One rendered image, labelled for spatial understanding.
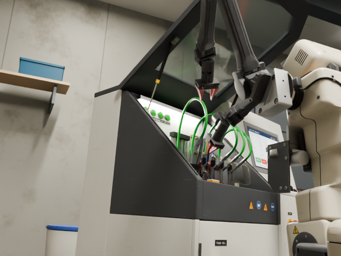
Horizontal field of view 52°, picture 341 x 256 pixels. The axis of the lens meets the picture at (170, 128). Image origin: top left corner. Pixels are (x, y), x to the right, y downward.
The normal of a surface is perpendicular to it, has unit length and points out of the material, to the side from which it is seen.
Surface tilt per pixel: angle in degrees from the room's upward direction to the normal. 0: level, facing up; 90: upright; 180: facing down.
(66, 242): 94
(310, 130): 90
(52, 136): 90
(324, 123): 90
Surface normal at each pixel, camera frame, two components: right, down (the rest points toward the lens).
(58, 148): 0.40, -0.20
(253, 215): 0.71, -0.13
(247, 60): 0.16, 0.08
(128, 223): -0.69, -0.22
